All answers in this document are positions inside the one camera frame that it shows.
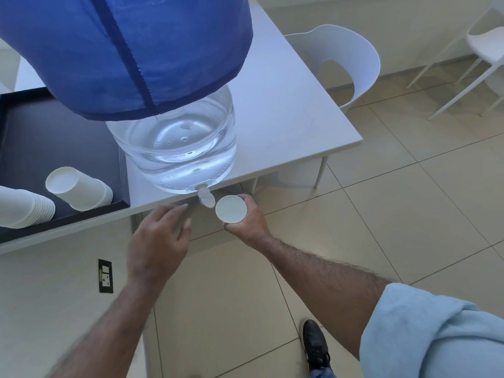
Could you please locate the person's left hand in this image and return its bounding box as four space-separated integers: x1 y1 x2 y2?
125 203 193 287

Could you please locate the person's right hand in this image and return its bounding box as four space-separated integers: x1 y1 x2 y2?
223 193 273 250

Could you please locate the white disposable cup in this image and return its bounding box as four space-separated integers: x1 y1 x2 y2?
215 195 249 225

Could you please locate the person's right forearm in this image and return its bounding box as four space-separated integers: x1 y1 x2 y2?
254 234 391 360

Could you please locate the person's left forearm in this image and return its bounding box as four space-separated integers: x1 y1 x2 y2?
49 277 168 378

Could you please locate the white dispenser tap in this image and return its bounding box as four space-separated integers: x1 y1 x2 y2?
195 183 216 208

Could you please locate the clear large water bottle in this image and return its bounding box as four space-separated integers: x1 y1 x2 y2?
105 83 238 194

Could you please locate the stack of white paper cups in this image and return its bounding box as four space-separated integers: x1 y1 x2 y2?
45 166 114 212
0 185 56 229

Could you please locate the black leather shoe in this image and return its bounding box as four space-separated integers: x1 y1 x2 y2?
299 318 332 374

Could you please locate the black tray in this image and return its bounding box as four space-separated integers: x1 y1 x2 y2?
0 87 131 245

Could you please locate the blue fabric bottle cover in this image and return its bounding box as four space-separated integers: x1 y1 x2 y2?
0 0 253 122

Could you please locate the white plastic chair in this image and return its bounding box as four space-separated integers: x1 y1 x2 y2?
283 24 382 113

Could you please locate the light blue shirt sleeve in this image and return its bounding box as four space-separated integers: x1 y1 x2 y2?
359 282 504 378

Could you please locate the white tall stool chair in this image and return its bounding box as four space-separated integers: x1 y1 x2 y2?
406 0 504 122

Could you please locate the black wall socket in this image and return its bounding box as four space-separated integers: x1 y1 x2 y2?
98 258 114 295

